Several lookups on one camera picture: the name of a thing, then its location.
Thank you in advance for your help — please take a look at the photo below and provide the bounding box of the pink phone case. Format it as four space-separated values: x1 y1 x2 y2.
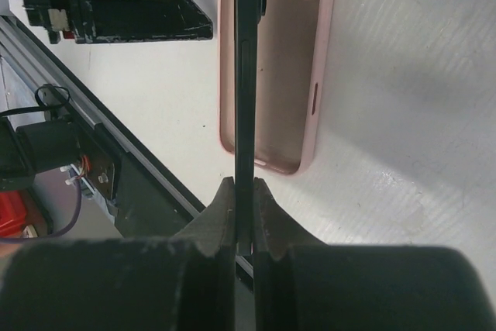
218 0 341 177

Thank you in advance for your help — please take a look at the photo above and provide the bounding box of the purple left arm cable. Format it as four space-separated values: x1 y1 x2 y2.
0 179 84 247

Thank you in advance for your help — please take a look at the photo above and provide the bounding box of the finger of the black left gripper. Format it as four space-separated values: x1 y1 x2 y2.
22 0 213 43

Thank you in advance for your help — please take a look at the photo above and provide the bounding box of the aluminium front rail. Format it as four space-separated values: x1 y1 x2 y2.
1 16 205 218

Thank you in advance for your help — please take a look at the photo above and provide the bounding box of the black phone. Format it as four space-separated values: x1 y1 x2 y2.
234 0 267 256

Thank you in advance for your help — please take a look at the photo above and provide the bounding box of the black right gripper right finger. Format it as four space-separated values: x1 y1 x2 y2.
253 178 495 330

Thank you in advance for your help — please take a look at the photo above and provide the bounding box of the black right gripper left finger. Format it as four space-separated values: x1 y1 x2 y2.
1 178 236 330

